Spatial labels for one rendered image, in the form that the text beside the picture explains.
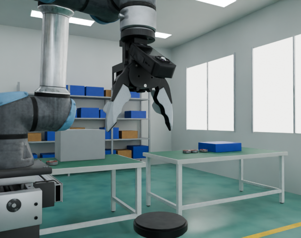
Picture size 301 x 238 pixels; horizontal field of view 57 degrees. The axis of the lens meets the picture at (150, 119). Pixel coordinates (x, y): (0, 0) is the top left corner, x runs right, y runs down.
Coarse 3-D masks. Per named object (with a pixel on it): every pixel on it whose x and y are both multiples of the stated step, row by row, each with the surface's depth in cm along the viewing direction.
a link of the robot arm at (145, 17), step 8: (128, 8) 53; (136, 8) 53; (144, 8) 53; (152, 8) 54; (120, 16) 54; (128, 16) 53; (136, 16) 53; (144, 16) 53; (152, 16) 54; (120, 24) 55; (128, 24) 53; (136, 24) 53; (144, 24) 53; (152, 24) 54
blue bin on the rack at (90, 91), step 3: (87, 87) 627; (90, 87) 630; (93, 87) 633; (96, 87) 637; (99, 87) 640; (102, 87) 643; (87, 90) 627; (90, 90) 630; (93, 90) 633; (96, 90) 637; (99, 90) 640; (102, 90) 643; (87, 93) 627; (90, 93) 630; (93, 93) 633; (96, 93) 637; (99, 93) 640; (102, 93) 643
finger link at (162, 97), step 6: (156, 90) 57; (162, 90) 56; (156, 96) 56; (162, 96) 56; (156, 102) 57; (162, 102) 56; (168, 102) 57; (156, 108) 61; (162, 108) 57; (168, 108) 57; (162, 114) 58; (168, 114) 57; (168, 120) 57; (168, 126) 58
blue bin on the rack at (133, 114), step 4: (128, 112) 692; (132, 112) 678; (136, 112) 683; (140, 112) 689; (144, 112) 694; (128, 116) 691; (132, 116) 678; (136, 116) 683; (140, 116) 688; (144, 116) 694
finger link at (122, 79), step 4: (124, 68) 52; (128, 68) 52; (124, 72) 52; (128, 72) 52; (120, 76) 51; (124, 76) 52; (116, 80) 51; (120, 80) 51; (124, 80) 52; (128, 80) 52; (116, 84) 51; (120, 84) 51; (124, 84) 52; (128, 84) 52; (112, 88) 52; (116, 88) 51; (112, 92) 51; (116, 92) 51; (112, 96) 51; (112, 100) 51
